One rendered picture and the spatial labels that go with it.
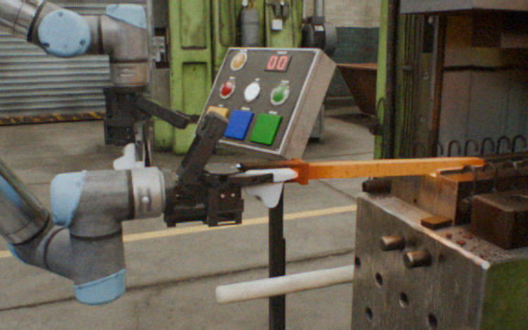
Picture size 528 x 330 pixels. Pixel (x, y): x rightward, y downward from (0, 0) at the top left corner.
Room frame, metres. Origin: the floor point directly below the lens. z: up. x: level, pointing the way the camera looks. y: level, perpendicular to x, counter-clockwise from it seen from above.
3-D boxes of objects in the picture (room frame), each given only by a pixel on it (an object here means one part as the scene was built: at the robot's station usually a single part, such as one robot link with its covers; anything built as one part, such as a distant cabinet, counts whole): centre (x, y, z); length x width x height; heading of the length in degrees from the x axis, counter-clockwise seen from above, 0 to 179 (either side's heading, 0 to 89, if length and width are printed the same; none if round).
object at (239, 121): (1.33, 0.08, 1.01); 0.07 x 0.05 x 0.07; 45
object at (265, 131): (1.26, 0.01, 1.01); 0.07 x 0.05 x 0.07; 45
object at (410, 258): (0.79, -0.24, 0.87); 0.04 x 0.03 x 0.03; 110
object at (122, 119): (1.04, 0.29, 1.07); 0.09 x 0.08 x 0.12; 97
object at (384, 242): (0.86, -0.21, 0.87); 0.04 x 0.03 x 0.03; 110
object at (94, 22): (1.00, 0.37, 1.23); 0.11 x 0.11 x 0.08; 15
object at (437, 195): (1.00, -0.48, 0.96); 0.42 x 0.20 x 0.09; 110
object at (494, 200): (0.78, -0.39, 0.95); 0.12 x 0.08 x 0.06; 110
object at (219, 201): (0.76, 0.10, 0.99); 0.12 x 0.08 x 0.09; 110
